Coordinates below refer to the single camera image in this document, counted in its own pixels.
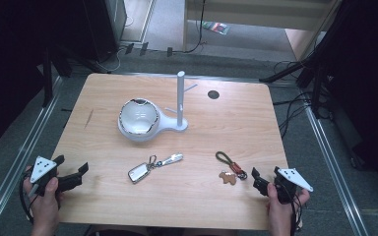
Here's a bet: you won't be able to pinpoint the green cord keychain brown tag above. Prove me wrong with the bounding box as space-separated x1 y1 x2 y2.
215 150 248 186

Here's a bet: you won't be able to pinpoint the silver car key with tag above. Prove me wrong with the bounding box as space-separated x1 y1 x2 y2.
127 152 184 185

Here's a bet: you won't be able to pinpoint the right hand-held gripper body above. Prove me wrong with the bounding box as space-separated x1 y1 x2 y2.
273 166 315 205

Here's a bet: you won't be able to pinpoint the white bowl with silver rim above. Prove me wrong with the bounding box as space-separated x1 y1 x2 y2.
119 97 160 136

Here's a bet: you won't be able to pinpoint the aluminium rail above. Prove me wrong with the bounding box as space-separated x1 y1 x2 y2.
302 97 372 236
0 76 64 236

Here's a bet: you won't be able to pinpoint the light wooden furniture frame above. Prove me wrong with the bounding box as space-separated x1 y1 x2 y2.
182 0 344 62

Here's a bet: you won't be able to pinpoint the person's left hand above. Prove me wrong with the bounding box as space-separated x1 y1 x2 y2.
23 165 61 230

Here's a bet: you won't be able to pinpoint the white cable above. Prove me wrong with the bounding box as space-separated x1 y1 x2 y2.
95 48 126 74

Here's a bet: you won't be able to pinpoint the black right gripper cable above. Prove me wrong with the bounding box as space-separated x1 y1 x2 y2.
288 191 305 236

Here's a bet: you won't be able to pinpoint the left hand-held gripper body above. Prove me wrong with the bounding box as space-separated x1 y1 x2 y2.
29 155 62 198

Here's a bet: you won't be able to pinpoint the black hanging cable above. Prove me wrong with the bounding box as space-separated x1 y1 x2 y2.
180 0 209 54

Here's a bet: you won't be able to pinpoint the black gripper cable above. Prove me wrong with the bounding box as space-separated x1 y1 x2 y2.
288 191 305 236
19 168 38 225

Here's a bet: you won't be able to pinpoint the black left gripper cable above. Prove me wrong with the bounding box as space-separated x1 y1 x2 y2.
19 168 38 225

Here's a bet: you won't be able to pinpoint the black metal post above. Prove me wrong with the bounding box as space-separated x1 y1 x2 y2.
41 48 54 108

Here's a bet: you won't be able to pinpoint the person's right hand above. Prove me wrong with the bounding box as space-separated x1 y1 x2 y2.
266 182 311 230

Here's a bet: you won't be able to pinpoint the white key stand with hooks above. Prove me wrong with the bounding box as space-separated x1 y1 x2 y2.
117 70 199 143

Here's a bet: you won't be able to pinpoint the black curtain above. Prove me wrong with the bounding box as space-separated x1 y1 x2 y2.
319 0 378 198
0 0 92 156

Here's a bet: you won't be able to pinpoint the black cabinet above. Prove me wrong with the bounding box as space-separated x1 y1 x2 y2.
81 0 128 64

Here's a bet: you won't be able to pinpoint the black metal stand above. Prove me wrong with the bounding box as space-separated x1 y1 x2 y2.
259 45 331 120

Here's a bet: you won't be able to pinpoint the black floor cables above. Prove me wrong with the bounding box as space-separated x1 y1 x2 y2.
271 60 318 140

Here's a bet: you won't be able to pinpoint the coloured packet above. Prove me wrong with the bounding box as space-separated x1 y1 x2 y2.
202 21 231 36

